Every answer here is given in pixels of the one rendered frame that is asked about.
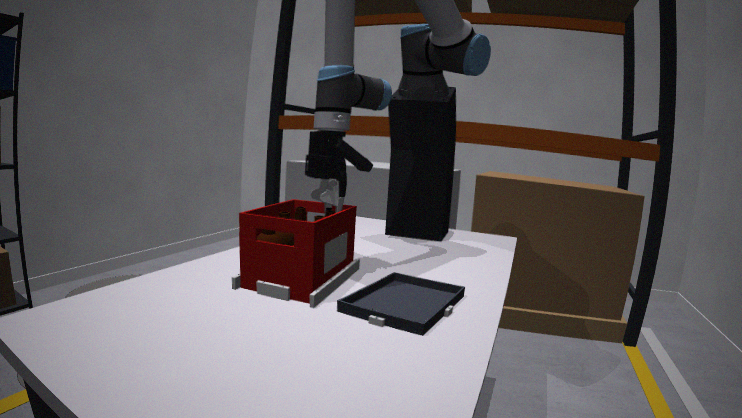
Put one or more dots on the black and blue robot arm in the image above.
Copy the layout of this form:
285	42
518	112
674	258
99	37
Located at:
452	46

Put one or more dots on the dark red plastic crate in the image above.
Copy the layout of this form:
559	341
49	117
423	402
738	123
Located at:
321	248

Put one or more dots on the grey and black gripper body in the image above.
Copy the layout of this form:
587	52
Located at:
324	152

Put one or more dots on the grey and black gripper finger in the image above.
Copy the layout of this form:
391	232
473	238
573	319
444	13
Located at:
336	191
315	194

